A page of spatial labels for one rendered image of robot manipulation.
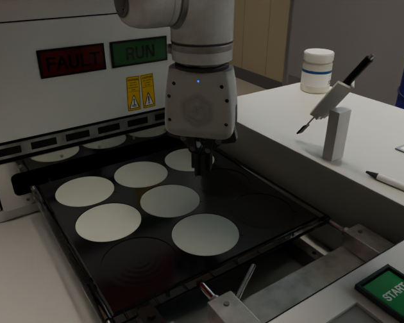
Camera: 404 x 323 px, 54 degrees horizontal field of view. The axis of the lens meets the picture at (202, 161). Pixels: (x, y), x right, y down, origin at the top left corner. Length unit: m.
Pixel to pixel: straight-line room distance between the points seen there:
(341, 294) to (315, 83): 0.65
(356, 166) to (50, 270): 0.52
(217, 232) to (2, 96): 0.42
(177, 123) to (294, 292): 0.28
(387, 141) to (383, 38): 2.53
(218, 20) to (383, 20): 2.82
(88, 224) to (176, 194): 0.16
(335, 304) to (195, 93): 0.31
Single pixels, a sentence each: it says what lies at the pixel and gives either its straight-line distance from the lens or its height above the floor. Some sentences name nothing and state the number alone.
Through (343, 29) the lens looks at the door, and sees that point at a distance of 3.52.
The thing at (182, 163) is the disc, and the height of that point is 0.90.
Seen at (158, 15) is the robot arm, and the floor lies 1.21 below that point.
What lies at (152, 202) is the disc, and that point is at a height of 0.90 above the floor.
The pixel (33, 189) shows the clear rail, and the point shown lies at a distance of 0.76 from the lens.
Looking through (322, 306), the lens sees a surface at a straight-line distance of 0.44.
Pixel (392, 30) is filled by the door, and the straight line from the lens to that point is 3.27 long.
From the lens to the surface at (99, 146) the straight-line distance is 0.81.
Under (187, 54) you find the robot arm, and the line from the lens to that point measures 0.53.
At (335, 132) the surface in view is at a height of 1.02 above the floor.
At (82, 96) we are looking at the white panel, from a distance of 0.78.
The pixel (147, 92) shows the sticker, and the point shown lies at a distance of 0.83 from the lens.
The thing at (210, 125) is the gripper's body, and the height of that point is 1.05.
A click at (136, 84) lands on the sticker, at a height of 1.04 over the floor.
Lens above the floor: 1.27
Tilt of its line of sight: 28 degrees down
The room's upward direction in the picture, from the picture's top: straight up
